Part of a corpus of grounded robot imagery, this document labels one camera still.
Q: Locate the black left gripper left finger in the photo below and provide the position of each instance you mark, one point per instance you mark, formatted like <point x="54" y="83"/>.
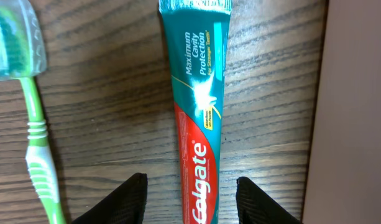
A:
<point x="125" y="205"/>

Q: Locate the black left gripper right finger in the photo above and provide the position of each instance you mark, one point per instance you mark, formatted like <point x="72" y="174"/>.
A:
<point x="254" y="206"/>

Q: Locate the Colgate toothpaste tube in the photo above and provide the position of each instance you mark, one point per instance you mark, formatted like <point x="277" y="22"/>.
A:
<point x="197" y="33"/>

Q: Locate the green white toothbrush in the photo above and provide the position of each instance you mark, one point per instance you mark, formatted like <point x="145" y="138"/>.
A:
<point x="22" y="57"/>

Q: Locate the white cardboard box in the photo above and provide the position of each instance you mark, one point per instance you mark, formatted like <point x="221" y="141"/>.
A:
<point x="344" y="177"/>

